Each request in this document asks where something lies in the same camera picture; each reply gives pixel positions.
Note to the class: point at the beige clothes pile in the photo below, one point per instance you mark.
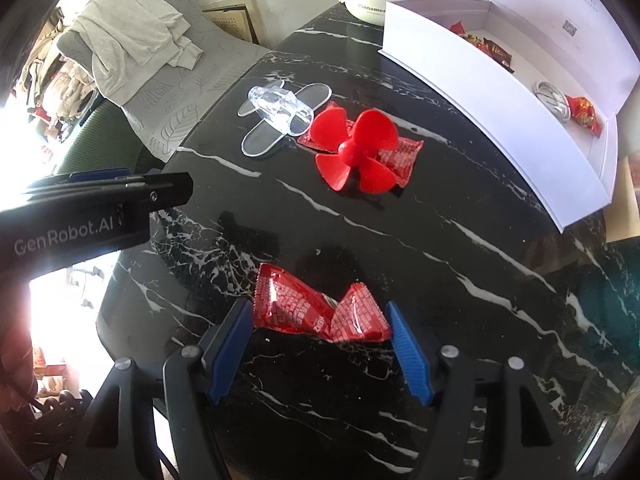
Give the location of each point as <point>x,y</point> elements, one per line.
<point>60,85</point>

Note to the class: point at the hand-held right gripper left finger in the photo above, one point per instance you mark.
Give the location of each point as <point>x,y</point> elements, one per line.
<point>227,350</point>

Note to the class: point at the beige garment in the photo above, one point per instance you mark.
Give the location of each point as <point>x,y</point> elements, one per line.
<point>120,40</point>

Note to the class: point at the green fabric chair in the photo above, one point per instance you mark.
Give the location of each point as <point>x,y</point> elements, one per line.
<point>95,135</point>

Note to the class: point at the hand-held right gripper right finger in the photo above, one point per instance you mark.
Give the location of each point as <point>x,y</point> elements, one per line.
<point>412,355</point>

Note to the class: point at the wooden framed board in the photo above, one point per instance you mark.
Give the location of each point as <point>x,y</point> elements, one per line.
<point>235,20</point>

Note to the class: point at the dark chocolate candy packet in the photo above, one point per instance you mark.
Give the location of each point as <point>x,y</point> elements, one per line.
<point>497,55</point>

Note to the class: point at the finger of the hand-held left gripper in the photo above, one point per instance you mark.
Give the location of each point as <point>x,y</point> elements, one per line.
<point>95,176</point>
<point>170,189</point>

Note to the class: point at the grey leaf-pattern chair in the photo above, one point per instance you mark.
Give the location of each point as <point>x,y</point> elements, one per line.
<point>165,125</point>

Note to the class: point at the red gold-print candy packet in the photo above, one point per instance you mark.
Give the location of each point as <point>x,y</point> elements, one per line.
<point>582,112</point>
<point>457,27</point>

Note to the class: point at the clear acrylic stand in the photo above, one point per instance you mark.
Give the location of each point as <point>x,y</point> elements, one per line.
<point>280,105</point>

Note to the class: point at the white gift box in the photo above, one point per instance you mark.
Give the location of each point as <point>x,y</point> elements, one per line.
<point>475,105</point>

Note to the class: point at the red brick-print candy packet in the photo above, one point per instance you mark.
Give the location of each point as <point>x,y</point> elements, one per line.
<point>285,300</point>
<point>405,157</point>

